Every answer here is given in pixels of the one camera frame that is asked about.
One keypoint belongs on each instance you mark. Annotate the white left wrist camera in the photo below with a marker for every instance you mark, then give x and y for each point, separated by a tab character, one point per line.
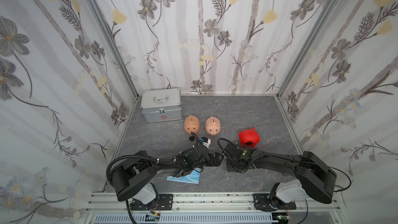
206	142

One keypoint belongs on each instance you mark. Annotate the silver metal first aid case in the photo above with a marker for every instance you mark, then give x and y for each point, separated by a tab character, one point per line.
161	105

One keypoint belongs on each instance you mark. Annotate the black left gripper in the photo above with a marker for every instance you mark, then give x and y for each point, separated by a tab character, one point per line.
208	158

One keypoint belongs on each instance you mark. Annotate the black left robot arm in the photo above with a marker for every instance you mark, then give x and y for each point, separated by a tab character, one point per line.
131	173

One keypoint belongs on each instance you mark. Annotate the small green circuit board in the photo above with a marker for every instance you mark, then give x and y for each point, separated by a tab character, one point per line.
152	217

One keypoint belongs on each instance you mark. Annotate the blue surgical face mask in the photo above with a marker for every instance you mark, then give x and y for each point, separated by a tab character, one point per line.
192	178

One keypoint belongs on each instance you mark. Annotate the tan piggy bank front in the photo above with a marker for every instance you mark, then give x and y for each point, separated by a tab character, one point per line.
191	124

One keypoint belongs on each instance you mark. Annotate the pink piggy bank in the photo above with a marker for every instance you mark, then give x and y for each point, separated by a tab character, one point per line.
213	126

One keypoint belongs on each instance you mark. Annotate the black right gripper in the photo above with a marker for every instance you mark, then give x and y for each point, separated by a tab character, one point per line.
230	157

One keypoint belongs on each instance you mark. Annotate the red piggy bank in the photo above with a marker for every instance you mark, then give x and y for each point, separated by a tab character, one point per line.
249	137

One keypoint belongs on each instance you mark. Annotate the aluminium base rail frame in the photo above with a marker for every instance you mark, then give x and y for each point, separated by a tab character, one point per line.
211	208

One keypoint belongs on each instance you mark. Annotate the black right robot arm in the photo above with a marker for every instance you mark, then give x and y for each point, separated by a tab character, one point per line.
312	178

